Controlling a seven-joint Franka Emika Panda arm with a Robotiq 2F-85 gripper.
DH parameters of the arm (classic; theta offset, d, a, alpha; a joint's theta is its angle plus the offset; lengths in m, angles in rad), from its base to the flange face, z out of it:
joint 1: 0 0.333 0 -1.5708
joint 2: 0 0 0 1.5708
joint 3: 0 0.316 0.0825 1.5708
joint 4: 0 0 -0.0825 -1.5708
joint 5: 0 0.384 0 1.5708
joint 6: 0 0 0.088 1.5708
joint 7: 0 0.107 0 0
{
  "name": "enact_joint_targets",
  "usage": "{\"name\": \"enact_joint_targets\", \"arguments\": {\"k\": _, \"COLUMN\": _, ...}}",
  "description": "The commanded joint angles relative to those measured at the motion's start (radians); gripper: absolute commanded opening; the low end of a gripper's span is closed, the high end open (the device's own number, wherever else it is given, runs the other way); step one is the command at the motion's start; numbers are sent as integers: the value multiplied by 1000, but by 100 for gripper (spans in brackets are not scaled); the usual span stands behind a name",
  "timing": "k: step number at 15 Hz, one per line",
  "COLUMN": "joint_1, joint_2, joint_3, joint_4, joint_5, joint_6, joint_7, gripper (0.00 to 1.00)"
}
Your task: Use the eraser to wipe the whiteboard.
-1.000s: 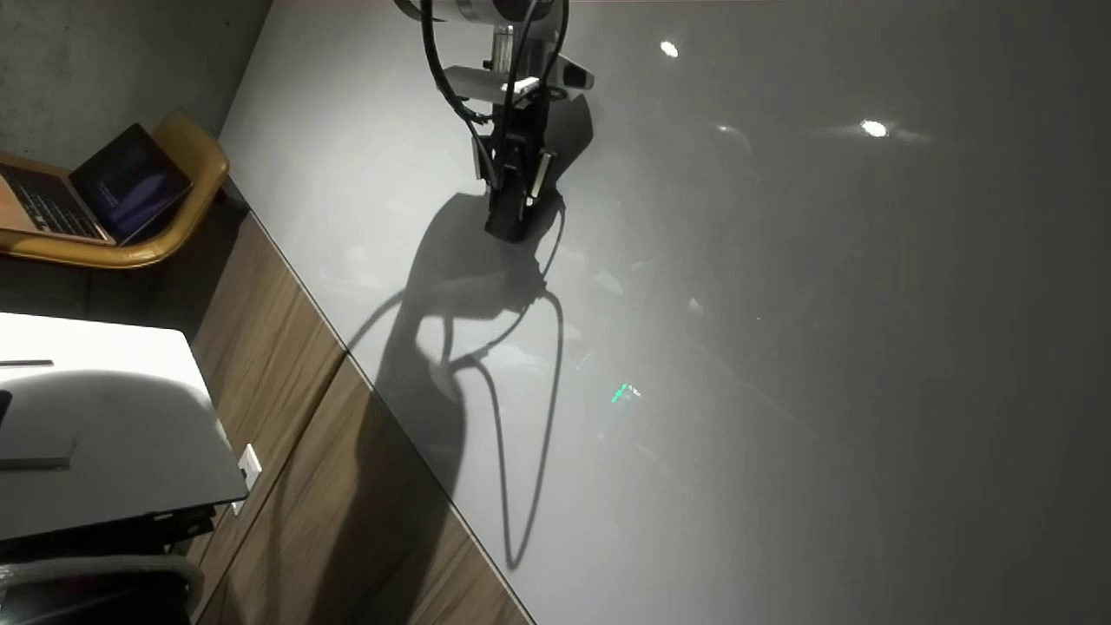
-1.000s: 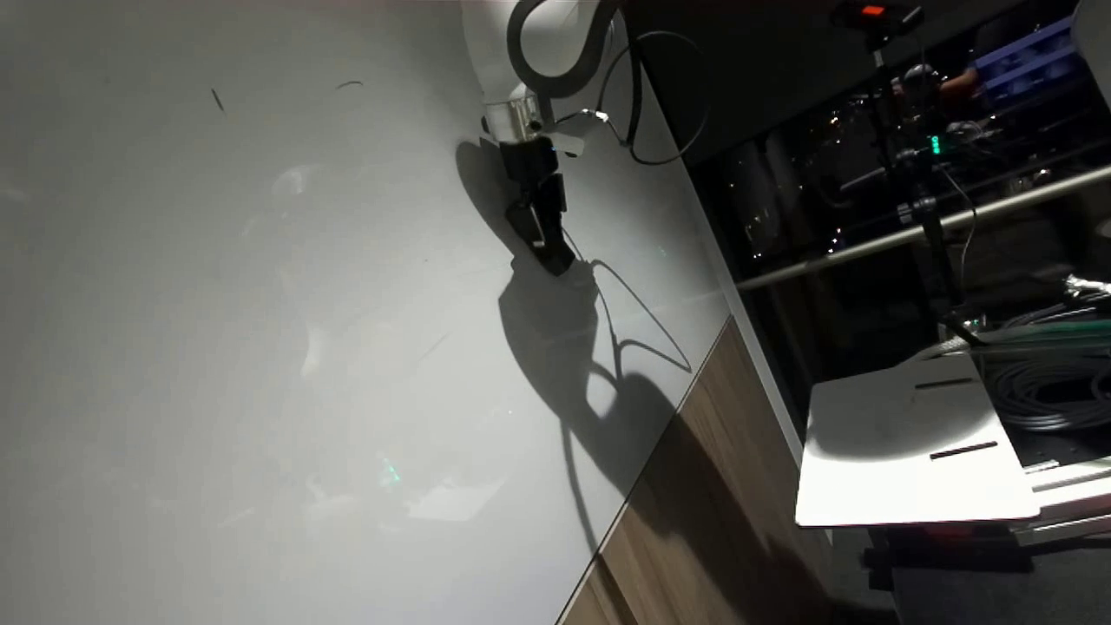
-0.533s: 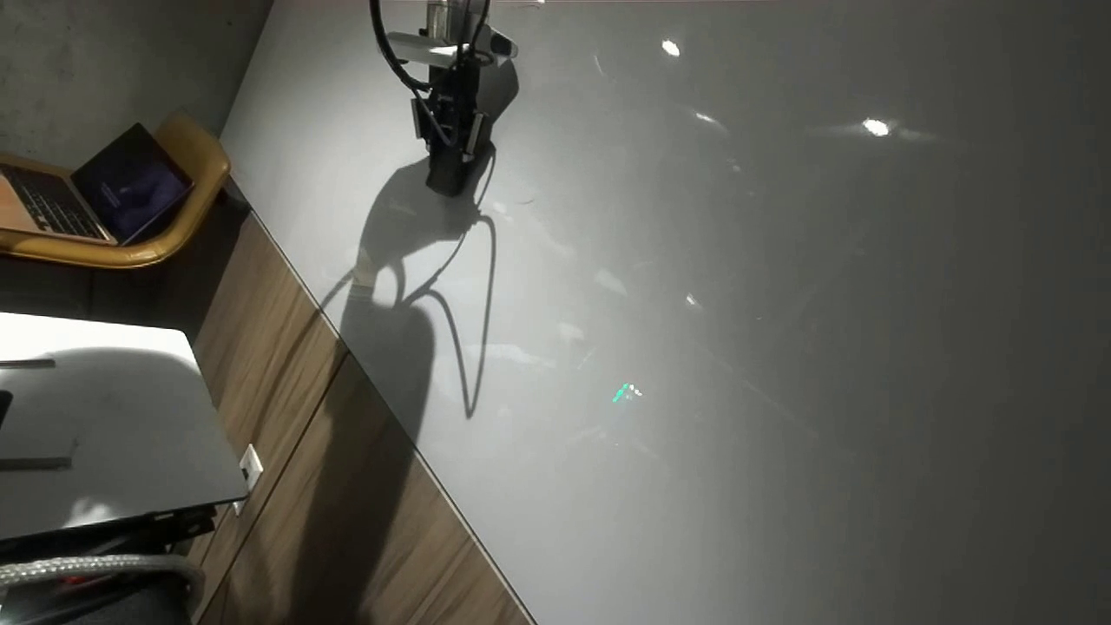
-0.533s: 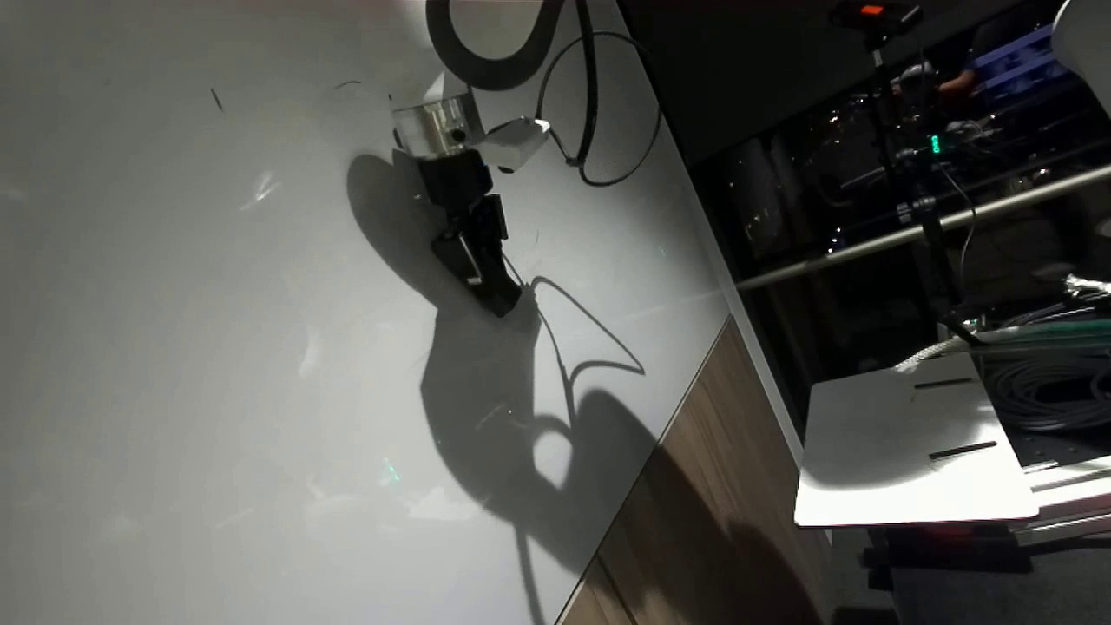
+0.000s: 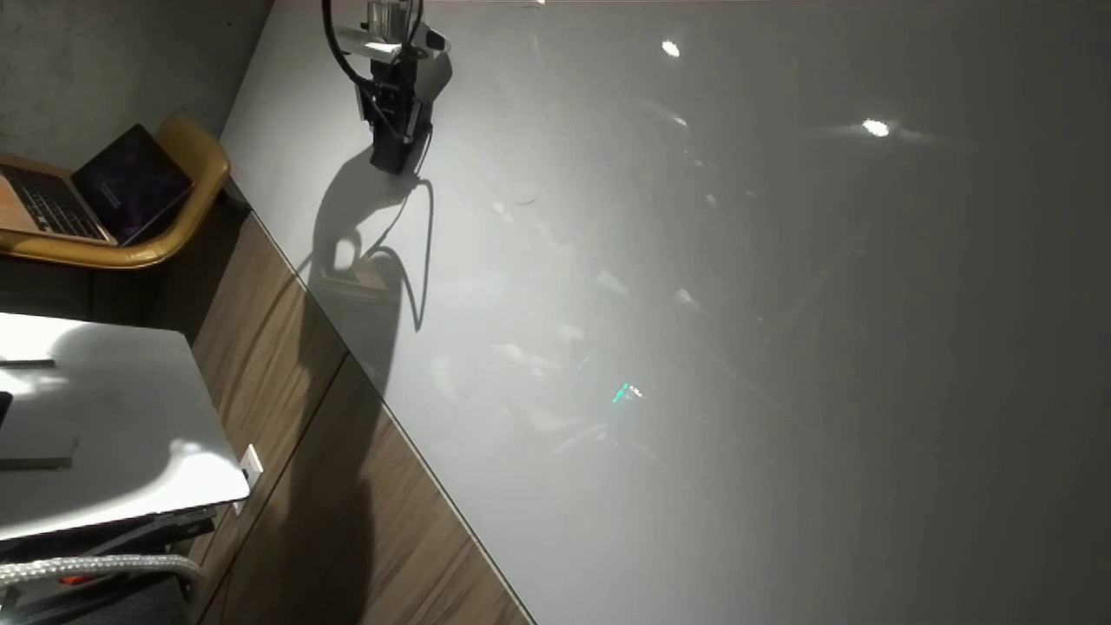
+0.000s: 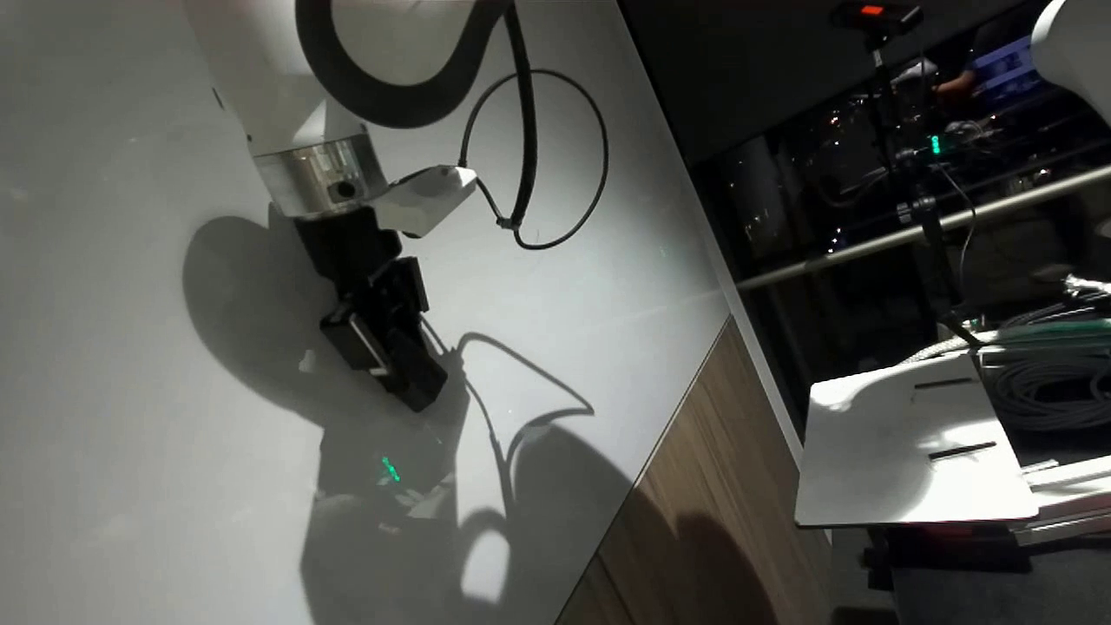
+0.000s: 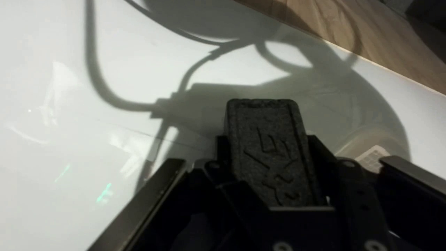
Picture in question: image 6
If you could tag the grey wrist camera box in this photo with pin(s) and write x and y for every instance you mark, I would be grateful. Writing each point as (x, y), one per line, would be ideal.
(427, 194)

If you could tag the long metal rod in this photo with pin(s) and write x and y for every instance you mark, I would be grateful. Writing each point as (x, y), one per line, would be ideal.
(925, 225)

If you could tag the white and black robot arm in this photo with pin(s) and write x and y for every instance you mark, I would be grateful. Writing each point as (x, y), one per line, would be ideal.
(265, 72)

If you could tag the white slotted platform board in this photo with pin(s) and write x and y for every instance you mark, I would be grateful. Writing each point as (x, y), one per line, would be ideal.
(916, 463)

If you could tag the large grey whiteboard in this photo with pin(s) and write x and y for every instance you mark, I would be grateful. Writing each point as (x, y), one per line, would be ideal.
(117, 404)

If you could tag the dark electronics rack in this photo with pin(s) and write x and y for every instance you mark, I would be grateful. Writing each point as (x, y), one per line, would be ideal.
(811, 173)

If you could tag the black whiteboard eraser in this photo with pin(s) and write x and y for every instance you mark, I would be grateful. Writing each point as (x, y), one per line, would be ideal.
(399, 371)

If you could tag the stacked white panels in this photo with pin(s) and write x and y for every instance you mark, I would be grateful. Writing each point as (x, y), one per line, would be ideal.
(1071, 492)

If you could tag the black tripod pole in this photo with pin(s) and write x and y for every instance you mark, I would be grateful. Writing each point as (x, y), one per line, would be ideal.
(925, 219)

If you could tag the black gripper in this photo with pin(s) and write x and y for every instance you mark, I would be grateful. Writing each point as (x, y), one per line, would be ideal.
(344, 245)

